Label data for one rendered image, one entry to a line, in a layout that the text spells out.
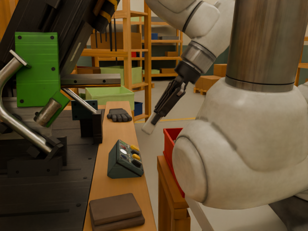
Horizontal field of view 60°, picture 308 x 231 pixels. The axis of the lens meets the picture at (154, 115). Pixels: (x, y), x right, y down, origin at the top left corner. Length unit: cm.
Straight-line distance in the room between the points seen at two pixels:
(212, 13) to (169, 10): 12
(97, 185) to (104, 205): 14
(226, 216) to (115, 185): 27
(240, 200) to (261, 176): 5
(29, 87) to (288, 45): 66
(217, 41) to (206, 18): 7
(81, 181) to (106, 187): 7
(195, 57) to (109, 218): 47
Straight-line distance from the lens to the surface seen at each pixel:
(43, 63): 83
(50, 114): 77
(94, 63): 446
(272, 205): 65
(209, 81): 676
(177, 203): 81
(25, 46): 85
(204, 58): 76
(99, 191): 67
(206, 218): 59
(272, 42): 39
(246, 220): 61
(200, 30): 77
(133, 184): 69
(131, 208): 55
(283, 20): 39
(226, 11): 78
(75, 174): 76
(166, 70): 975
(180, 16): 79
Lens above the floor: 124
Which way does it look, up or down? 15 degrees down
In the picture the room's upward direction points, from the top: straight up
